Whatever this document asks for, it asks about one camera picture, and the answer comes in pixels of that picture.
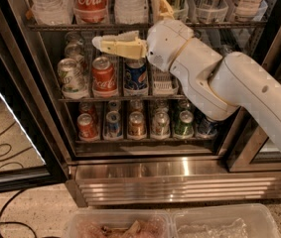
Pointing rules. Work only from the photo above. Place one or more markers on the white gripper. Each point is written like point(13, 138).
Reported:
point(165, 44)

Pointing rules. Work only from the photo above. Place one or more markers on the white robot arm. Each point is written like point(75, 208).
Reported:
point(216, 84)

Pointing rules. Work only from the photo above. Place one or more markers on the red Coca-Cola bottle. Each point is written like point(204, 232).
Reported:
point(91, 11)

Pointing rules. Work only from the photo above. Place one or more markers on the stainless steel fridge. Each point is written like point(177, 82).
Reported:
point(229, 166)

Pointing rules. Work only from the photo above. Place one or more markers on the open glass fridge door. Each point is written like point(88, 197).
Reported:
point(33, 151)

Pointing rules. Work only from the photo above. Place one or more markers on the blue Pepsi can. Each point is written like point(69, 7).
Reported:
point(135, 77)

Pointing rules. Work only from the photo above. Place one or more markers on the empty white can tray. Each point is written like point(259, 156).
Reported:
point(163, 83)

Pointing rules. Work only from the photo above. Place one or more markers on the red Coca-Cola can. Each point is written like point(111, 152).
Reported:
point(103, 73)

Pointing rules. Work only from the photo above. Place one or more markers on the silver can behind left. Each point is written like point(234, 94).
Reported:
point(75, 48)

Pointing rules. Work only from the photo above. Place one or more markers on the white green soda can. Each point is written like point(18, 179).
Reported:
point(71, 76)

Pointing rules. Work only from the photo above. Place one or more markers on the orange can bottom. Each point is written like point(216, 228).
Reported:
point(136, 124)

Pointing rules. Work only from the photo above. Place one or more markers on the white can bottom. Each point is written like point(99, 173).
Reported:
point(161, 125)

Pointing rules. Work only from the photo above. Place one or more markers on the green can bottom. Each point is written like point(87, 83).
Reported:
point(184, 124)

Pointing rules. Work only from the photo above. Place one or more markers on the blue can bottom right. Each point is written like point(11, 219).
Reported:
point(207, 127)

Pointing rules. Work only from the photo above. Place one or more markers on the red can bottom left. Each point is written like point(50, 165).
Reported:
point(86, 126)

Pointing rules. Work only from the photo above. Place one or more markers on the plastic bin with wrappers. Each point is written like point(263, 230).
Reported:
point(117, 223)

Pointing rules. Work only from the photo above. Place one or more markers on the clear plastic bin right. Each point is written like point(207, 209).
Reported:
point(251, 220)

